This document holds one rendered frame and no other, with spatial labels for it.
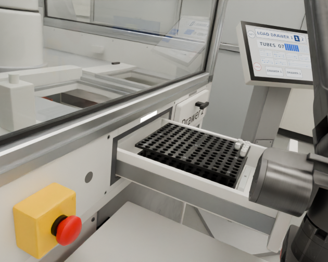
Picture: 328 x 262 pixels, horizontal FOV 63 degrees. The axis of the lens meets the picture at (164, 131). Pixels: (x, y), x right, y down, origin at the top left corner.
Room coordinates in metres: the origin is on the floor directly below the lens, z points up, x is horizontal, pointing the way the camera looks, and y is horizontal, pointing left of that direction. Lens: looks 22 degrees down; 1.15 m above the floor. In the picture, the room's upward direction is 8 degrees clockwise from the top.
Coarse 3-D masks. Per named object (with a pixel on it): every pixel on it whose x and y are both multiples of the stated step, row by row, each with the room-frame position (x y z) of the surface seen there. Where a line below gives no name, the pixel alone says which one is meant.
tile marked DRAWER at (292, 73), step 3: (285, 69) 1.30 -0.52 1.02; (288, 69) 1.30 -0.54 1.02; (291, 69) 1.31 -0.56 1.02; (294, 69) 1.32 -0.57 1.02; (297, 69) 1.32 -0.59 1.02; (300, 69) 1.33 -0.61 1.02; (288, 72) 1.29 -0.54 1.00; (291, 72) 1.30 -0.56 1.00; (294, 72) 1.30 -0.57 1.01; (297, 72) 1.31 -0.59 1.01; (300, 72) 1.32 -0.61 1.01; (288, 75) 1.28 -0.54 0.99; (291, 75) 1.29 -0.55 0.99; (294, 75) 1.29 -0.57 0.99; (297, 75) 1.30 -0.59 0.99; (300, 75) 1.31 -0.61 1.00
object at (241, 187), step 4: (248, 168) 0.58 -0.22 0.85; (244, 172) 0.56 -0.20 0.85; (248, 172) 0.56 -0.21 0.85; (244, 176) 0.54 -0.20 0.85; (248, 176) 0.54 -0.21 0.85; (240, 180) 0.52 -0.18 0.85; (244, 180) 0.52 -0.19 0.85; (240, 184) 0.50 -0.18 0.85; (244, 184) 0.50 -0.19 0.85; (240, 188) 0.49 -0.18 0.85; (244, 188) 0.49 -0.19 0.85
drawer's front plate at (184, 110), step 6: (204, 90) 1.00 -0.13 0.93; (192, 96) 0.89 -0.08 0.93; (198, 96) 0.91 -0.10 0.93; (204, 96) 0.97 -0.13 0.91; (186, 102) 0.80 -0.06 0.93; (192, 102) 0.85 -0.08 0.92; (204, 102) 0.99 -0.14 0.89; (180, 108) 0.76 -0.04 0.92; (186, 108) 0.80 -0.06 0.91; (192, 108) 0.86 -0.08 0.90; (198, 108) 0.93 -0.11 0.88; (180, 114) 0.76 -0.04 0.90; (186, 114) 0.81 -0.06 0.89; (192, 114) 0.87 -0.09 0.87; (204, 114) 1.02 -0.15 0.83; (174, 120) 0.76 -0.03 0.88; (180, 120) 0.77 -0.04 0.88; (198, 120) 0.96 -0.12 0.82
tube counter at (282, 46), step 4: (280, 44) 1.38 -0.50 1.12; (284, 44) 1.39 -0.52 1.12; (288, 44) 1.40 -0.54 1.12; (292, 44) 1.41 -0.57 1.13; (296, 44) 1.42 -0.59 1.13; (280, 48) 1.36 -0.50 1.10; (284, 48) 1.37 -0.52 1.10; (288, 48) 1.38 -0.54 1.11; (292, 48) 1.39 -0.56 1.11; (296, 48) 1.40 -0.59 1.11; (300, 48) 1.41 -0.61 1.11; (304, 48) 1.42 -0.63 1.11; (300, 52) 1.40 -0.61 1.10; (304, 52) 1.41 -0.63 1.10; (308, 52) 1.42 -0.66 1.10
